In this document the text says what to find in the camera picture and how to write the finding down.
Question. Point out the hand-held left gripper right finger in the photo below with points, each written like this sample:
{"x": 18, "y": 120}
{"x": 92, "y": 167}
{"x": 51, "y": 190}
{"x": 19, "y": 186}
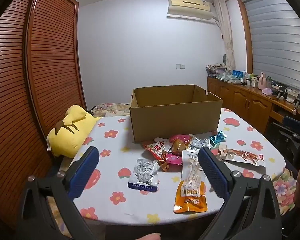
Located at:
{"x": 212, "y": 172}

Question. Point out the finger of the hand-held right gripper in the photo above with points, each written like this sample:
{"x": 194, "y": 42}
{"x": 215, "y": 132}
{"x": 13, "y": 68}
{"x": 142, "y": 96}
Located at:
{"x": 293, "y": 124}
{"x": 281, "y": 136}

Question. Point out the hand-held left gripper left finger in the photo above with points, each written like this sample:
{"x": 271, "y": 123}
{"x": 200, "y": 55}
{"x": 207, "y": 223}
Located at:
{"x": 85, "y": 170}

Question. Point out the silver clear snack packet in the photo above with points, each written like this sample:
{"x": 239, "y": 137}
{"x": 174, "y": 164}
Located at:
{"x": 198, "y": 143}

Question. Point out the orange clear snack packet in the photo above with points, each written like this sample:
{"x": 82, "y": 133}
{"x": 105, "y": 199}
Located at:
{"x": 190, "y": 197}

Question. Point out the long white snack packet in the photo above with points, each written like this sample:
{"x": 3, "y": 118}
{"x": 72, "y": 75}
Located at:
{"x": 242, "y": 156}

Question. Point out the teal blue snack packet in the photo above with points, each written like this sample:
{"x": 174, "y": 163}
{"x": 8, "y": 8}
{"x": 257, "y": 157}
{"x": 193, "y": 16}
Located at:
{"x": 217, "y": 137}

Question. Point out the pink packet with black label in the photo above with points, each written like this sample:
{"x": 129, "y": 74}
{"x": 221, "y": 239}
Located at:
{"x": 173, "y": 158}

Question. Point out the pink packet with brown food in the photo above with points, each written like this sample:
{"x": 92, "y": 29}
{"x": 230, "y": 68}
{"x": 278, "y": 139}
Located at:
{"x": 178, "y": 146}

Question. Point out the gold candy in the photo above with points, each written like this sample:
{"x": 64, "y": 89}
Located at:
{"x": 164, "y": 166}

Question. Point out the silver foil snack packet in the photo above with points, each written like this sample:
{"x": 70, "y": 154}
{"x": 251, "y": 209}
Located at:
{"x": 142, "y": 177}

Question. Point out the red snack packet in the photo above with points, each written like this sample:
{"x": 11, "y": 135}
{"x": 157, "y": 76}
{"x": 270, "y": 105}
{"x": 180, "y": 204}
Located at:
{"x": 156, "y": 150}

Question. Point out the brown cardboard box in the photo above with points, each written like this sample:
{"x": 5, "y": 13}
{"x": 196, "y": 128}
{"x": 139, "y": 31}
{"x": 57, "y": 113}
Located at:
{"x": 175, "y": 120}

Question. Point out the person's left hand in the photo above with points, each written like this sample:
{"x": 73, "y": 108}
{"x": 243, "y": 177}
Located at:
{"x": 147, "y": 237}

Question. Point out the yellow plush toy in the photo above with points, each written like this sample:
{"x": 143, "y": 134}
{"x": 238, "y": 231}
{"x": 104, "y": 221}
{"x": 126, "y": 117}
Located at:
{"x": 70, "y": 135}

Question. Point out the purple tissue pack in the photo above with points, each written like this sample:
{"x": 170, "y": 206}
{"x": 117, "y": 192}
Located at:
{"x": 268, "y": 91}

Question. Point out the floral bed sheet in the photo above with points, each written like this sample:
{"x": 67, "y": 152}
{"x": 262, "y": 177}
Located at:
{"x": 283, "y": 192}

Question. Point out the pink kettle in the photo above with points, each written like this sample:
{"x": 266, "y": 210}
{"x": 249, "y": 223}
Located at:
{"x": 262, "y": 82}

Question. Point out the wooden sideboard cabinet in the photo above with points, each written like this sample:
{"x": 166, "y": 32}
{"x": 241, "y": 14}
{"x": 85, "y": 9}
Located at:
{"x": 240, "y": 100}

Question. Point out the cartoon print quilt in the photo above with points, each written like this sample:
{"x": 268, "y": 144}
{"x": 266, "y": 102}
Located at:
{"x": 107, "y": 108}

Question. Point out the blue box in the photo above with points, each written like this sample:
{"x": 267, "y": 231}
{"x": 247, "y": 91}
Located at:
{"x": 237, "y": 74}

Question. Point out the green patterned cloth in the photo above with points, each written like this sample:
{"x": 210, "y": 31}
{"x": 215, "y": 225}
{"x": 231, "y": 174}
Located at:
{"x": 225, "y": 76}

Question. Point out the grey window blind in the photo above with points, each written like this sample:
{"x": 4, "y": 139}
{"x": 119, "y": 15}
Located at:
{"x": 277, "y": 42}

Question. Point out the pile of packets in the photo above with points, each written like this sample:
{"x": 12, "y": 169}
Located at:
{"x": 215, "y": 70}

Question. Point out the small desk fan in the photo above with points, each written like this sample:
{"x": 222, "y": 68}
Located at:
{"x": 225, "y": 60}

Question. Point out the brown slatted wardrobe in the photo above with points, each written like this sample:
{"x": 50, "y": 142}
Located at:
{"x": 40, "y": 67}

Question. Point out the beige curtain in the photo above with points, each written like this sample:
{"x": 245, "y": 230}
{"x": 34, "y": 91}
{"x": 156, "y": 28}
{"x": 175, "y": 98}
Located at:
{"x": 226, "y": 35}

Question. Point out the white wall switch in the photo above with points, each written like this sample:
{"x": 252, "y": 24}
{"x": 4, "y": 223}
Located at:
{"x": 180, "y": 66}

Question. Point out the wall air conditioner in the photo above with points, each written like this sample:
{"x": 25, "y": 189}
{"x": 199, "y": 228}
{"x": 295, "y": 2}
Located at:
{"x": 190, "y": 7}

